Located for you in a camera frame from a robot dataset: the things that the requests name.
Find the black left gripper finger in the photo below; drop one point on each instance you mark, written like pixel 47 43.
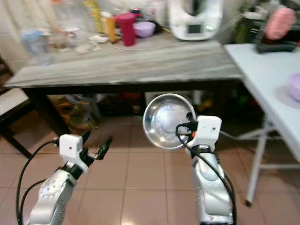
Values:
pixel 86 136
pixel 105 146

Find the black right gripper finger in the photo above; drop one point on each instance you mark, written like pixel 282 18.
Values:
pixel 190 117

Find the stainless steel bowl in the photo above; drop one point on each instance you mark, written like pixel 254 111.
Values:
pixel 166 121

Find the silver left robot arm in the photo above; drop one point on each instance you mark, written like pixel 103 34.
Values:
pixel 51 197

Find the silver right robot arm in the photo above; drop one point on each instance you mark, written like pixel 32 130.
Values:
pixel 211 187

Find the yellowish plastic bag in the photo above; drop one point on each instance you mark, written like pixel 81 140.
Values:
pixel 78 112

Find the dark wooden chair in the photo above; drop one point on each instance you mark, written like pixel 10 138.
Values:
pixel 11 101

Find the white folding table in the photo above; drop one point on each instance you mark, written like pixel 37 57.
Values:
pixel 262 70

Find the white appliance with display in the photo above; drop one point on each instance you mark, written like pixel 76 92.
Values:
pixel 196 21

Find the clear drinking glass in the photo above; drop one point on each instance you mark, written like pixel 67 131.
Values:
pixel 61 40

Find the purple plastic bowl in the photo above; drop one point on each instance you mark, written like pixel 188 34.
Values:
pixel 144 29
pixel 295 88

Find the clear pitcher with blue lid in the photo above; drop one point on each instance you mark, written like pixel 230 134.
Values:
pixel 36 47

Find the red plastic cup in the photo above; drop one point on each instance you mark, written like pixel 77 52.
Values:
pixel 127 30

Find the orange bottle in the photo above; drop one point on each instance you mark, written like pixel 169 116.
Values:
pixel 111 29

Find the black appliance base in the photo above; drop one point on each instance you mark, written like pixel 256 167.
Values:
pixel 276 47

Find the yellow bottle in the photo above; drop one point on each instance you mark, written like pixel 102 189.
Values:
pixel 93 16

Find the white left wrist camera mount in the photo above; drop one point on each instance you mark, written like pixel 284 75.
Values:
pixel 72 149

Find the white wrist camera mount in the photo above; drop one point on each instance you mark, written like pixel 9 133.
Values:
pixel 72 149
pixel 209 130

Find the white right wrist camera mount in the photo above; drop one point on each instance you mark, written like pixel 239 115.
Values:
pixel 209 130

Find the dark wooden table frame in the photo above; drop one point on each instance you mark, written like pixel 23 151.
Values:
pixel 44 112

